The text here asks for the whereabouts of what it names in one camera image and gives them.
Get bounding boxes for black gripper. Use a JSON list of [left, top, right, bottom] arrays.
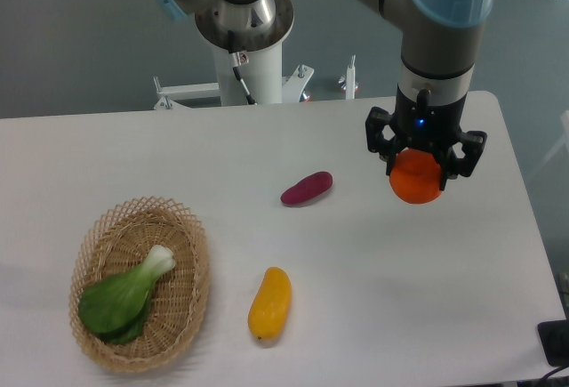
[[365, 89, 487, 191]]

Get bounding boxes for orange fruit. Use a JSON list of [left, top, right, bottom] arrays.
[[389, 149, 442, 205]]

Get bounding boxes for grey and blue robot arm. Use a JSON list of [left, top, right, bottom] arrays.
[[156, 0, 493, 187]]

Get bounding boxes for woven wicker basket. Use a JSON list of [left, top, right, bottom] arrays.
[[69, 197, 210, 373]]

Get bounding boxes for purple sweet potato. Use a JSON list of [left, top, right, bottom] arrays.
[[280, 171, 333, 206]]

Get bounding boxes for yellow mango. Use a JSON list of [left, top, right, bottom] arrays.
[[247, 267, 293, 343]]

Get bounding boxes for black device at table edge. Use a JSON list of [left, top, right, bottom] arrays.
[[537, 319, 569, 367]]

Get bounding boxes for green bok choy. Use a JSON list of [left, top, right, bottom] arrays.
[[78, 245, 175, 344]]

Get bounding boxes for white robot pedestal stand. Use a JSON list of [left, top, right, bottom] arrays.
[[152, 0, 360, 110]]

